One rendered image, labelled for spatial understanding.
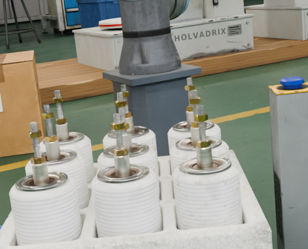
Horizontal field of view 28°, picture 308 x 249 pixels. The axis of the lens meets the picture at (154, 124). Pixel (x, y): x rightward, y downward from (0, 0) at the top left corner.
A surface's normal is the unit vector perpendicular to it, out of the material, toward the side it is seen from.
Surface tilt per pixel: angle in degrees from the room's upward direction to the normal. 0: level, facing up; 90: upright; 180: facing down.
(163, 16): 90
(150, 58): 72
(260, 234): 90
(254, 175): 0
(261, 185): 0
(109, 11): 92
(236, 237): 90
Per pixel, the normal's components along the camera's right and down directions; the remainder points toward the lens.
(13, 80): 0.15, 0.22
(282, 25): -0.90, 0.19
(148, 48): 0.00, -0.07
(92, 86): 0.44, 0.17
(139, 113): -0.32, 0.25
